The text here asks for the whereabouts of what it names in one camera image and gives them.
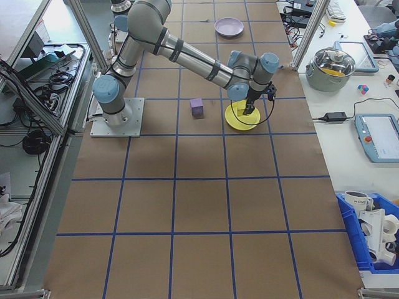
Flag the white mug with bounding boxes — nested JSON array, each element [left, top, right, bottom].
[[344, 190, 374, 213]]

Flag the purple foam block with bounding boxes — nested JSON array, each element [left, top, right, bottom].
[[190, 98, 205, 120]]

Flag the purple plate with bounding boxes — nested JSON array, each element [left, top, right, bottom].
[[214, 17, 245, 39]]

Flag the blue plastic bin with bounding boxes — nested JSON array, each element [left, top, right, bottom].
[[335, 192, 399, 275]]

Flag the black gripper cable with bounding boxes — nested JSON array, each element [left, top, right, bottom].
[[229, 93, 276, 126]]

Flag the black desktop box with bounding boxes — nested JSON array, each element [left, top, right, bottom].
[[291, 0, 316, 15]]

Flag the aluminium rig foot bar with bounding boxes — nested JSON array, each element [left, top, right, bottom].
[[357, 288, 399, 299], [0, 288, 47, 299]]

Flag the aluminium profile post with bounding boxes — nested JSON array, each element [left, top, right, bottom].
[[67, 0, 108, 77], [291, 0, 331, 73]]

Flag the white cloth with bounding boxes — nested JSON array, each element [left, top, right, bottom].
[[0, 173, 23, 233]]

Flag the black power adapter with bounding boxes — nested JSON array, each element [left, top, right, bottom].
[[324, 112, 348, 122]]

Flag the yellow plate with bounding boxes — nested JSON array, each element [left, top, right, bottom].
[[224, 100, 262, 131]]

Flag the white square base plate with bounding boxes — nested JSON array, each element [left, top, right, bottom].
[[90, 97, 145, 139]]

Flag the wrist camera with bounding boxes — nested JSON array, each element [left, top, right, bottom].
[[266, 81, 279, 102]]

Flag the black cable bundle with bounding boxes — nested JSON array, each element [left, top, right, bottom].
[[22, 129, 48, 156]]

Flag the white plastic pipe parts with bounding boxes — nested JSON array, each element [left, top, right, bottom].
[[358, 207, 399, 265]]

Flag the usb hub with red plugs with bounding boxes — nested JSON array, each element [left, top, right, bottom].
[[288, 26, 303, 49]]

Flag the black box in frame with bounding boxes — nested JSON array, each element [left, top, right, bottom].
[[26, 32, 45, 57]]

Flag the blue teach pendant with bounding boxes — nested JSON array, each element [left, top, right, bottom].
[[354, 113, 399, 164], [333, 40, 380, 74]]

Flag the metal V-shaped frame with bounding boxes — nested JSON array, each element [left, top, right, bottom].
[[0, 0, 94, 290]]

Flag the green board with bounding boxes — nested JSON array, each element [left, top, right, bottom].
[[31, 52, 60, 73]]

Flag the steel pot with glass lid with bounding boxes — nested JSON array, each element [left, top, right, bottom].
[[305, 46, 357, 92]]

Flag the white keyboard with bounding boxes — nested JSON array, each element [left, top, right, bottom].
[[325, 0, 347, 23]]

